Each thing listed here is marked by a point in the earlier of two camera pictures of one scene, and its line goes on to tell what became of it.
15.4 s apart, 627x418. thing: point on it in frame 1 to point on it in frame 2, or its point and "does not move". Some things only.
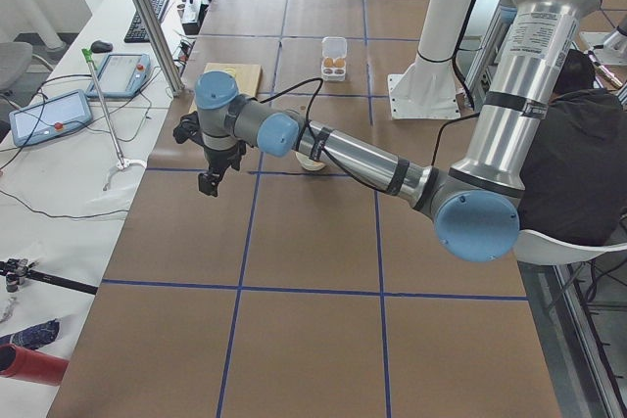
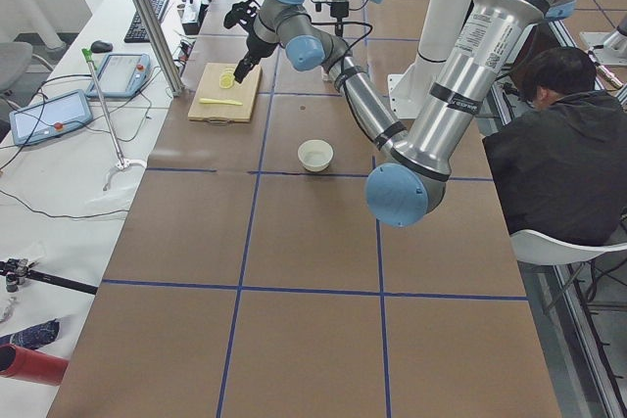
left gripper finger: x=205 y=184 to x=240 y=70
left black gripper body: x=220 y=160 to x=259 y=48
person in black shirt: x=575 y=184 does not move
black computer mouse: x=101 y=46 does not move
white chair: x=538 y=249 does not move
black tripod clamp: x=18 y=270 does not move
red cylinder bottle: x=31 y=364 does not move
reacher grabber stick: x=121 y=163 does not move
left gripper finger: x=211 y=188 to x=250 y=65
